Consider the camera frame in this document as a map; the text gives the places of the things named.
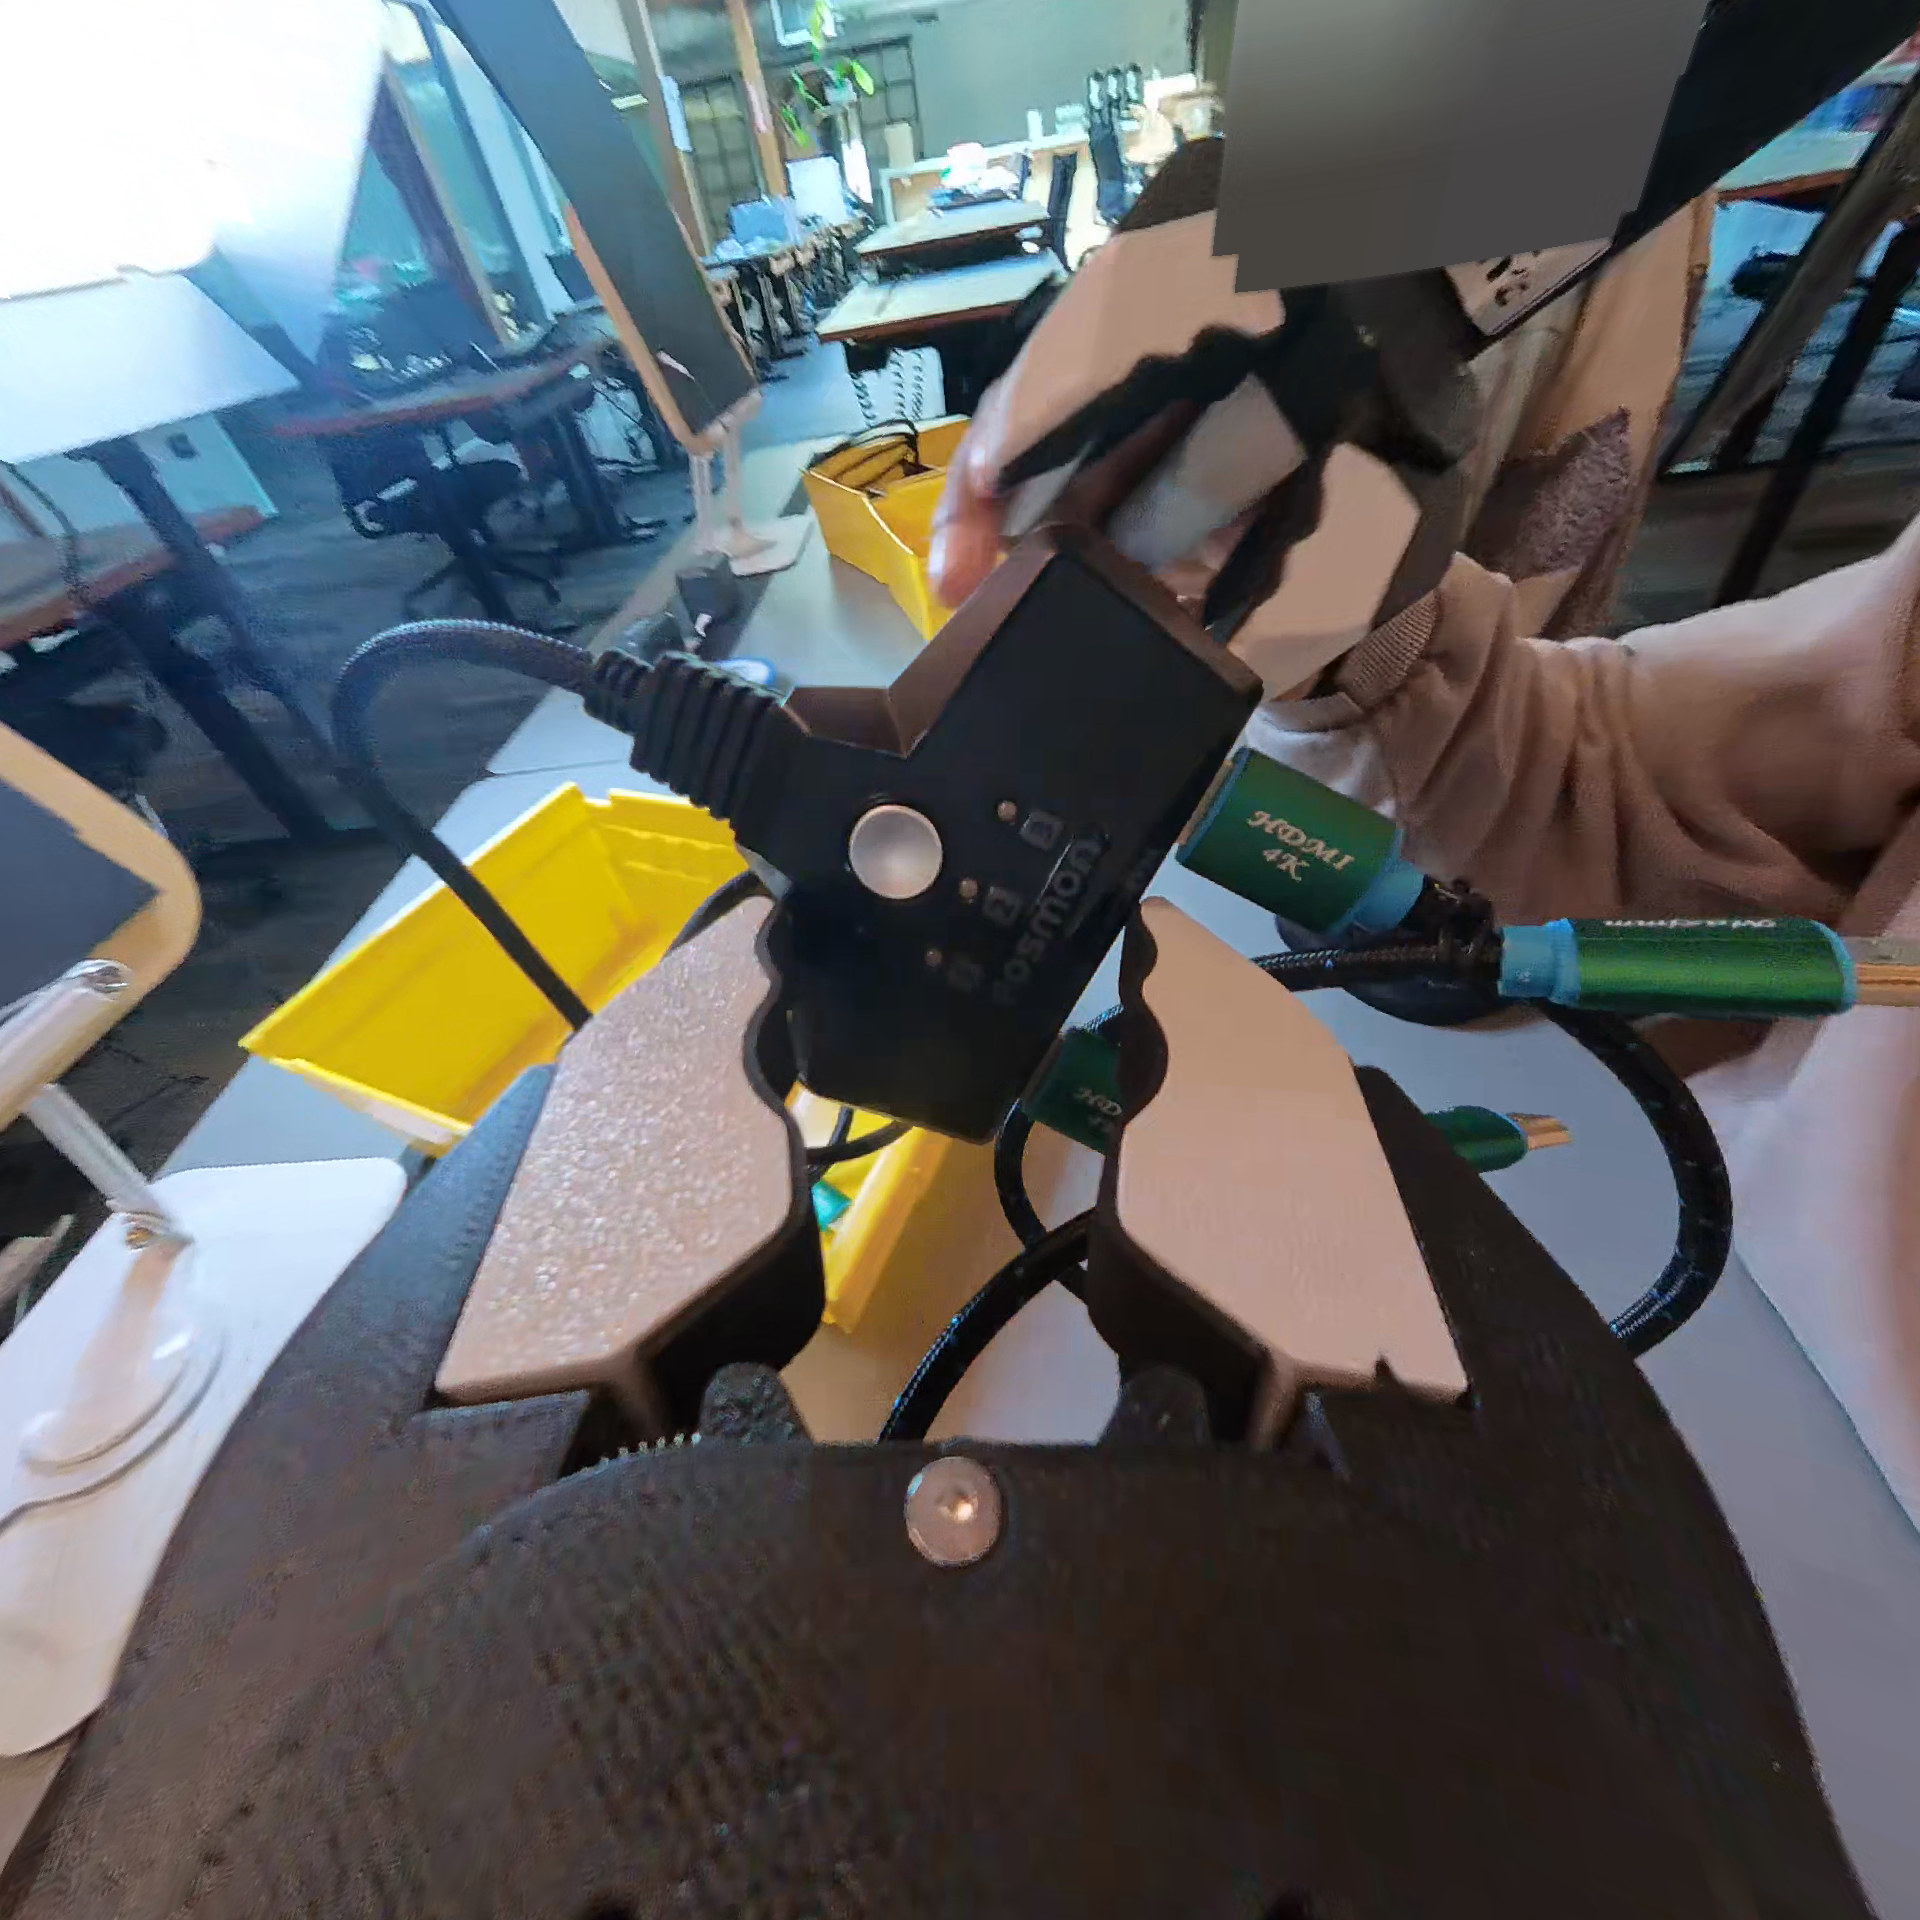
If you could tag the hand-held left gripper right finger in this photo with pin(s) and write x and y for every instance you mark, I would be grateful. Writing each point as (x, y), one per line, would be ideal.
(1273, 1170)

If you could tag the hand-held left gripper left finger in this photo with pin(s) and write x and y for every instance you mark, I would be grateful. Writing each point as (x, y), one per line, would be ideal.
(632, 1142)

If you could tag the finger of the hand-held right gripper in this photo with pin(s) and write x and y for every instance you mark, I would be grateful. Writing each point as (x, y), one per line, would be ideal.
(1335, 566)
(1123, 304)

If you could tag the large yellow plastic bin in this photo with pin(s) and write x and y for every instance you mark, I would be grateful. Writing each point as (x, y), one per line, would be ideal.
(448, 974)

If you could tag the black HDMI switch box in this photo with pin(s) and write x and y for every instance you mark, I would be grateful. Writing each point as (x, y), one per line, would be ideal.
(1050, 708)

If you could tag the person's right hand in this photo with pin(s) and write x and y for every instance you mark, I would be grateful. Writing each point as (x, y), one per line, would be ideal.
(976, 526)

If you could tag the person's torso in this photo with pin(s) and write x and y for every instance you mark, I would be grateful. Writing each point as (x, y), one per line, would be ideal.
(1579, 452)

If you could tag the small yellow plastic bin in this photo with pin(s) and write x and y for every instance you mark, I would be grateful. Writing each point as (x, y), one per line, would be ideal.
(872, 534)

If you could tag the green potted plant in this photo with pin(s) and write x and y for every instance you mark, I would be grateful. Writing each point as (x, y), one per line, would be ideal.
(828, 72)

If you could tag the black tripod pole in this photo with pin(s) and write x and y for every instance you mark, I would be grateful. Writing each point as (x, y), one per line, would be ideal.
(1808, 371)

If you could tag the pale board stand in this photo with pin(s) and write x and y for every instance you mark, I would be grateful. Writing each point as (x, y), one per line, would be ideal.
(746, 526)

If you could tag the black flag panel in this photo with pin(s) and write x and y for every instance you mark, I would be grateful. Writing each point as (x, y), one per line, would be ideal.
(1769, 72)

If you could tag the metal board stand white base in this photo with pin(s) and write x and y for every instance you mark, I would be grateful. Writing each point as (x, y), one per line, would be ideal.
(182, 1350)

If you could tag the black board with wooden rim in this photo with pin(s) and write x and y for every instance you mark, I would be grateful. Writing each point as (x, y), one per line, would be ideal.
(632, 223)
(57, 887)

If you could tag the black office chair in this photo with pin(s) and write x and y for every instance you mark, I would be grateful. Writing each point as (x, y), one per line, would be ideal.
(434, 496)

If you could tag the wooden office desk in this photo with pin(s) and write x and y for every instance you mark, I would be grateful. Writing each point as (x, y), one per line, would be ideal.
(92, 586)
(448, 387)

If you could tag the black light stand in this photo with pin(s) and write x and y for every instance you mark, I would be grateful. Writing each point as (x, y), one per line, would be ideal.
(198, 601)

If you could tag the white softbox light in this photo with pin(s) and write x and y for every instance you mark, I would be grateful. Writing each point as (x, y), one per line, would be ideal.
(165, 182)

